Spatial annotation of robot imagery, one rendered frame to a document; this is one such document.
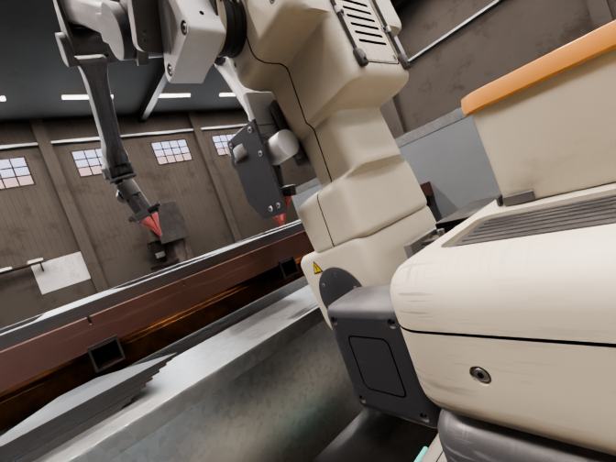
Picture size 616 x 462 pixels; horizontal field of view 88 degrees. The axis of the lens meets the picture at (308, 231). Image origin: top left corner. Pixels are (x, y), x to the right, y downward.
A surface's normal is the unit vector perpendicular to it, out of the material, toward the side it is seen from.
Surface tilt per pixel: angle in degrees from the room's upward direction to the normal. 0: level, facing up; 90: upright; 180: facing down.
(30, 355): 90
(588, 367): 90
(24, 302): 90
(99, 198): 90
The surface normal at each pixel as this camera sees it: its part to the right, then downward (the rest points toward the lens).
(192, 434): 0.59, -0.17
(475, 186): -0.74, 0.30
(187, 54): 0.42, 0.91
